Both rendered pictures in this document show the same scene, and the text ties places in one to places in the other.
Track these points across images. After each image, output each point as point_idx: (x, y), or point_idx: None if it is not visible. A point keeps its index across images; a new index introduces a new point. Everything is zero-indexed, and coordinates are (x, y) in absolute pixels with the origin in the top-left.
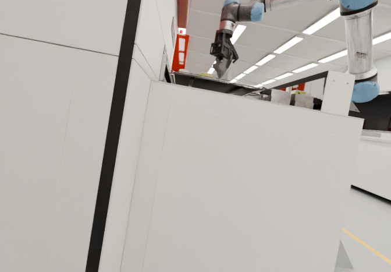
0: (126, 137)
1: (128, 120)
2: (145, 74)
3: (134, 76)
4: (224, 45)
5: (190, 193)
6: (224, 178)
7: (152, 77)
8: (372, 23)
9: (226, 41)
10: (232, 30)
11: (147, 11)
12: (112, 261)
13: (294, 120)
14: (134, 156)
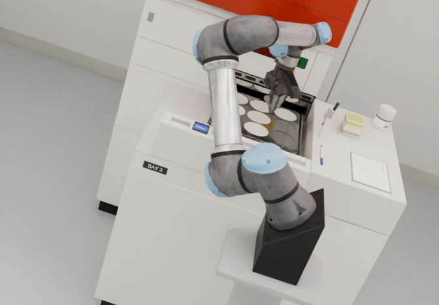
0: (129, 96)
1: (129, 90)
2: (154, 76)
3: (132, 74)
4: (268, 76)
5: None
6: None
7: (177, 81)
8: (211, 85)
9: (279, 72)
10: (279, 62)
11: (142, 49)
12: (126, 151)
13: None
14: (149, 116)
